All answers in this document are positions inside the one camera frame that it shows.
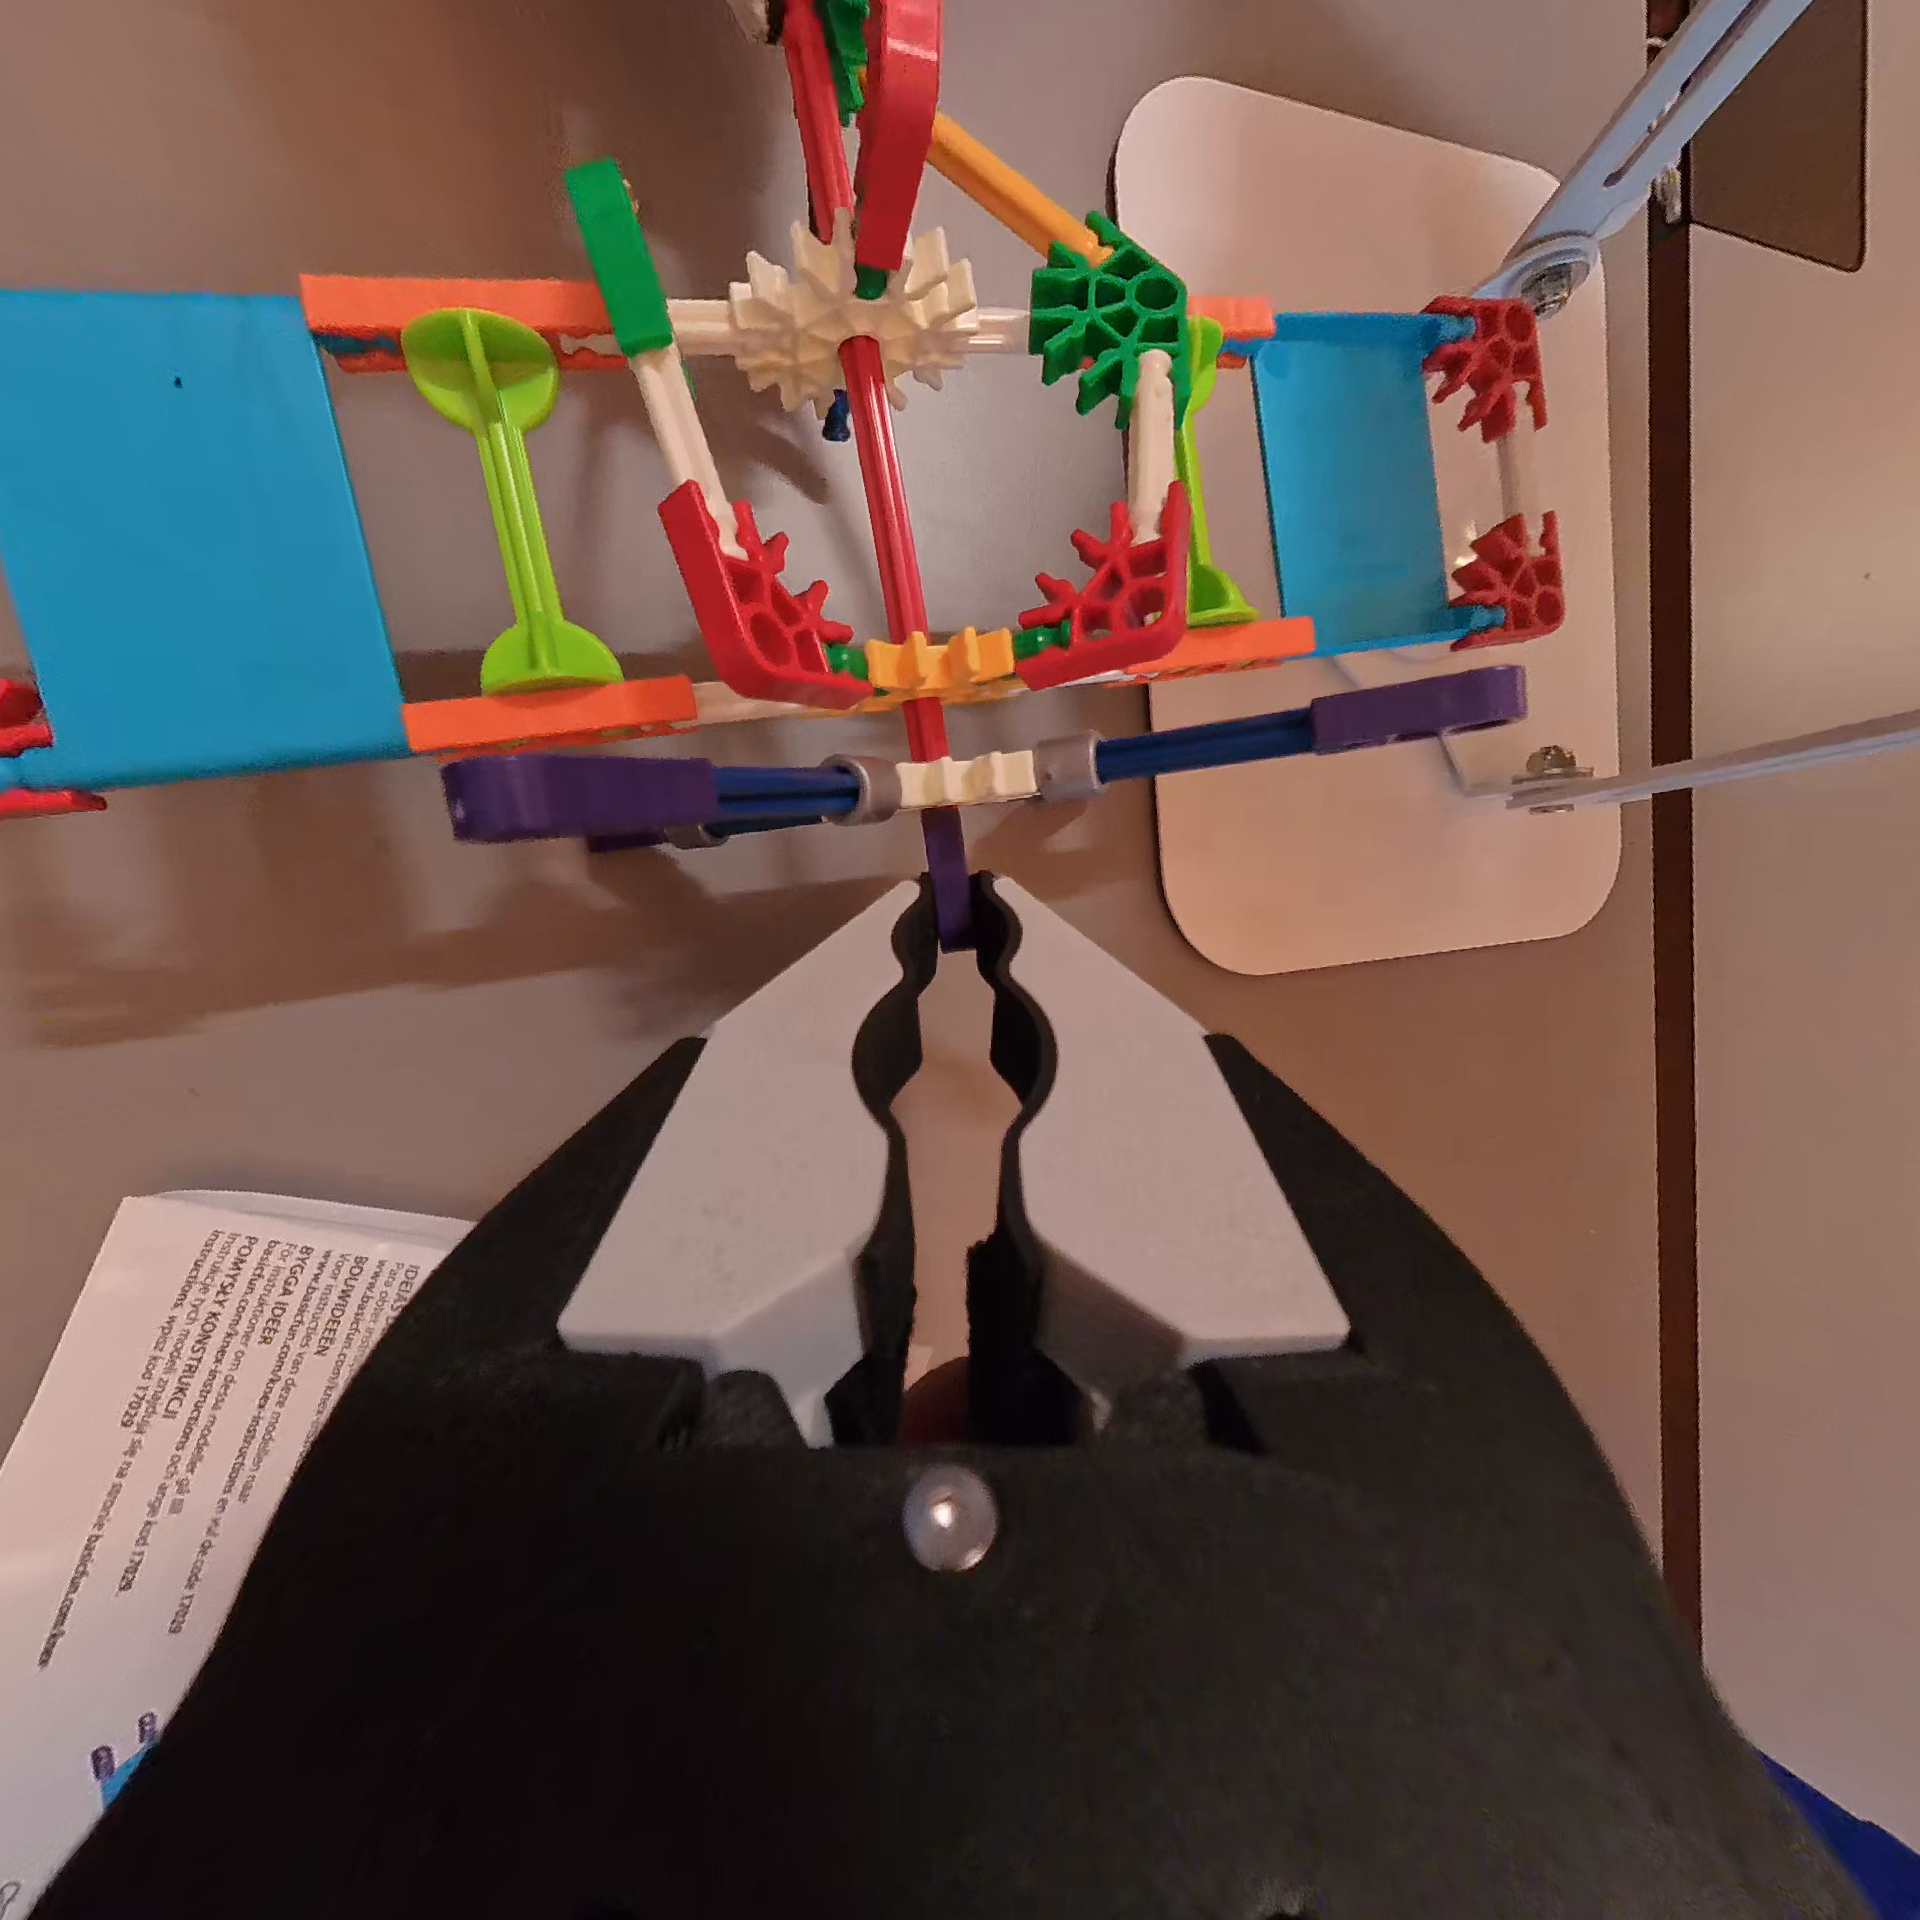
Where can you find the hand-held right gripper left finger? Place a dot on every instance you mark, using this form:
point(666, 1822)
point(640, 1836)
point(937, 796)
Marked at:
point(734, 1184)

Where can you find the colourful construction toy airplane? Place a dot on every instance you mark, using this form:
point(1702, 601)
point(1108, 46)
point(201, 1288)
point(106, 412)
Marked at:
point(182, 524)

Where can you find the blue plastic bin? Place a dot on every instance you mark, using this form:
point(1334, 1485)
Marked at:
point(1838, 1837)

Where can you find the white instruction booklet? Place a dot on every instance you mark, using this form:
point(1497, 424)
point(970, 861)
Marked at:
point(182, 1425)

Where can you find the white metal stand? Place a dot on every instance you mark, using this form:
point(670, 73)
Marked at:
point(1349, 869)

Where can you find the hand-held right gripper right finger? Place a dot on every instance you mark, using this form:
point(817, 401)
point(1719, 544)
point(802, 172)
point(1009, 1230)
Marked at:
point(1185, 1184)

